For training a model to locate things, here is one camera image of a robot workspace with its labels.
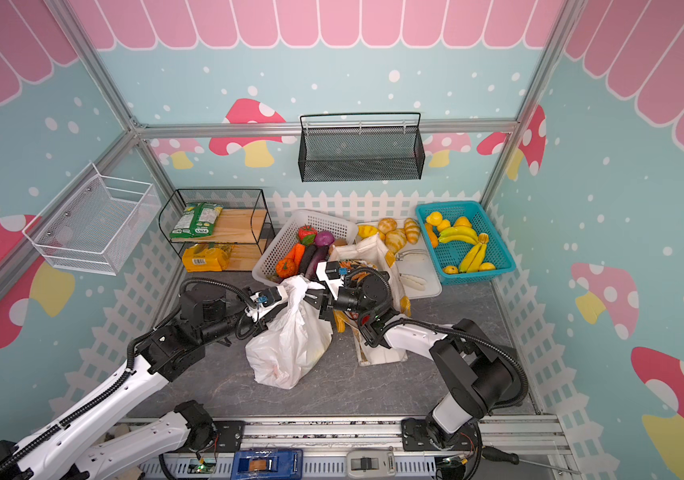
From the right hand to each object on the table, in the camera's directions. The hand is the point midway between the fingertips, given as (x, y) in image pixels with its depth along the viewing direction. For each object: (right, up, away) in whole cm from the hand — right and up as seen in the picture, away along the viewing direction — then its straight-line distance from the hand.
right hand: (294, 291), depth 69 cm
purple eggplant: (-1, +9, +37) cm, 38 cm away
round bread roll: (+27, +20, +47) cm, 58 cm away
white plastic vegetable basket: (-11, +15, +37) cm, 41 cm away
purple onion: (+3, +15, +40) cm, 43 cm away
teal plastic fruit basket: (+51, +9, +43) cm, 68 cm away
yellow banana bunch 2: (+54, +17, +43) cm, 71 cm away
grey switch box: (+18, -39, -2) cm, 43 cm away
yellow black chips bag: (+14, +6, +14) cm, 21 cm away
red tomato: (-3, +16, +40) cm, 43 cm away
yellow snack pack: (-36, +8, +33) cm, 50 cm away
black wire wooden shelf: (-30, +17, +29) cm, 45 cm away
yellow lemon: (+46, +23, +45) cm, 68 cm away
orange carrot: (-7, +9, +38) cm, 40 cm away
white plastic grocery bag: (0, -11, -1) cm, 11 cm away
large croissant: (+30, +14, +42) cm, 53 cm away
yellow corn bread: (+19, +18, +46) cm, 53 cm away
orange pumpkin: (-8, +5, +30) cm, 32 cm away
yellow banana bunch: (+58, +8, +39) cm, 71 cm away
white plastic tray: (+37, +3, +37) cm, 52 cm away
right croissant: (+37, +19, +47) cm, 62 cm away
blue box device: (-6, -38, -3) cm, 39 cm away
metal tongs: (+34, +10, +40) cm, 54 cm away
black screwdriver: (+49, -40, +3) cm, 63 cm away
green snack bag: (-37, +20, +27) cm, 50 cm away
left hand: (-3, -2, +1) cm, 4 cm away
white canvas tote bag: (+20, -18, +15) cm, 31 cm away
